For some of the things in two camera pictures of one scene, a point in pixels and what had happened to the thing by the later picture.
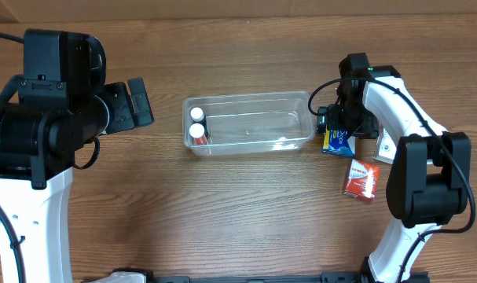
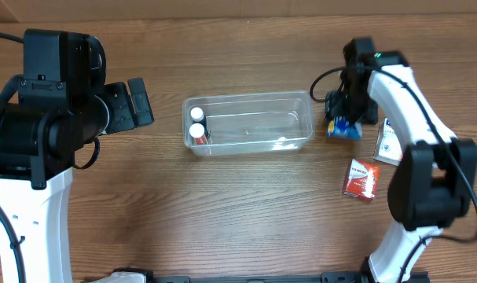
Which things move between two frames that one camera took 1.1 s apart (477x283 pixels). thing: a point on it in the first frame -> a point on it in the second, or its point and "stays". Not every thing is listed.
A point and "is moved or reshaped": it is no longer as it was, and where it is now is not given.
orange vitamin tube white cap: [196, 130] stays
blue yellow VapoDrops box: [339, 142] is moved or reshaped
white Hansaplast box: [386, 146] stays
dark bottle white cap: [198, 116] stays
